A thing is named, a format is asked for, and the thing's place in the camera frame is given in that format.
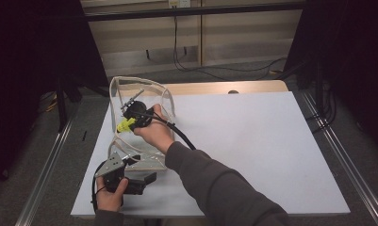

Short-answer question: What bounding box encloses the yellow shuttlecock dark cork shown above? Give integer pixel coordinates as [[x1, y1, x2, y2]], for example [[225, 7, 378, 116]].
[[116, 121, 130, 134]]

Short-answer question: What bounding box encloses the person's left hand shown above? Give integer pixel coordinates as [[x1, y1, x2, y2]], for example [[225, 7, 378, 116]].
[[95, 177, 130, 213]]

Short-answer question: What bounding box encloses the person's right hand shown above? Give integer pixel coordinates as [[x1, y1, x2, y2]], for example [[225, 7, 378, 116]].
[[133, 103, 175, 155]]

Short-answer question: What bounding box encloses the bundle of black cables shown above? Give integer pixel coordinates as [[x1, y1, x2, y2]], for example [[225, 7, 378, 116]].
[[305, 78, 337, 135]]

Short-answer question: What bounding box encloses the metal floor rail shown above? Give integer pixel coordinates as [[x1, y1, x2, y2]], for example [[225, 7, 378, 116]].
[[14, 119, 74, 226], [301, 90, 378, 226]]

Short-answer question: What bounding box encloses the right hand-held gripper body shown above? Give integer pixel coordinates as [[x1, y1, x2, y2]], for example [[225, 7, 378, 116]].
[[120, 89, 156, 130]]

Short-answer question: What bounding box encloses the right hand-held gripper black cable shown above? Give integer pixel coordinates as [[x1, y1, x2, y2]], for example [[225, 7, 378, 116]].
[[136, 111, 197, 151]]

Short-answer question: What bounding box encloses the left hand-held gripper black cable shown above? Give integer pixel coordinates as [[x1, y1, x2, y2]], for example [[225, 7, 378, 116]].
[[91, 161, 110, 215]]

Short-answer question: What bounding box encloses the white wall socket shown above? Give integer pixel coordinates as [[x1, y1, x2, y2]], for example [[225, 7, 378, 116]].
[[168, 0, 191, 8]]

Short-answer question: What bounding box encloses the white table cover sheet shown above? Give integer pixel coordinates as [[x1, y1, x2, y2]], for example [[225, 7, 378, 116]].
[[70, 90, 352, 218]]

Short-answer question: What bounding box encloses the black metal stand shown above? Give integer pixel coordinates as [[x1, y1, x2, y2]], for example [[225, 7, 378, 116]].
[[56, 74, 82, 133]]

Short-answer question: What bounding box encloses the clear plastic bag beige trim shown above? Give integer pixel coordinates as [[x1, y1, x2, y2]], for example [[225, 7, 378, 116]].
[[107, 75, 178, 172]]

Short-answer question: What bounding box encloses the black floor cable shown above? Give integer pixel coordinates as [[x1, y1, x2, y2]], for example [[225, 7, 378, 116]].
[[172, 15, 288, 81]]

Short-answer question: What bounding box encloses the hand-held gripper black cable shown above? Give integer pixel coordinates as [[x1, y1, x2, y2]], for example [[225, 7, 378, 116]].
[[136, 111, 197, 151], [91, 161, 110, 215]]

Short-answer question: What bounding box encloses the black horizontal bar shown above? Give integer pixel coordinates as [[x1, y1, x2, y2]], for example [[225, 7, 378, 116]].
[[82, 1, 307, 23]]

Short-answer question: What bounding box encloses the black curtain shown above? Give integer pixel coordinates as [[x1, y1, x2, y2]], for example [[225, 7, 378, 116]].
[[0, 0, 110, 196], [284, 0, 378, 154]]

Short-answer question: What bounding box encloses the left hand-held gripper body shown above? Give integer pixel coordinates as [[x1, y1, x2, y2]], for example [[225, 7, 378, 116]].
[[95, 152, 147, 196]]

